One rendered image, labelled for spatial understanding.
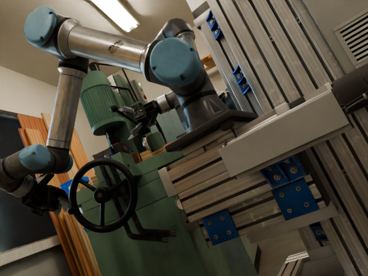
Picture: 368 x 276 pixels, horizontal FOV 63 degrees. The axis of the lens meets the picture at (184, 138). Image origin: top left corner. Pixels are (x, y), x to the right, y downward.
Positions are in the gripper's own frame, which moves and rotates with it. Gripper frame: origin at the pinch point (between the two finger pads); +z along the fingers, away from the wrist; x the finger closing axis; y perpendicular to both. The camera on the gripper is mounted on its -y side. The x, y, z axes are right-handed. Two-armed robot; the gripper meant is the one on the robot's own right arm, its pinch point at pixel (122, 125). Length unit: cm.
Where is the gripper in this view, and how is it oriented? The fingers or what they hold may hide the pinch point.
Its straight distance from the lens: 143.4
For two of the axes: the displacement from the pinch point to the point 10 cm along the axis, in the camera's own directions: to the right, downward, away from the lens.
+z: -9.0, 4.1, 1.3
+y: -2.2, -1.7, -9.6
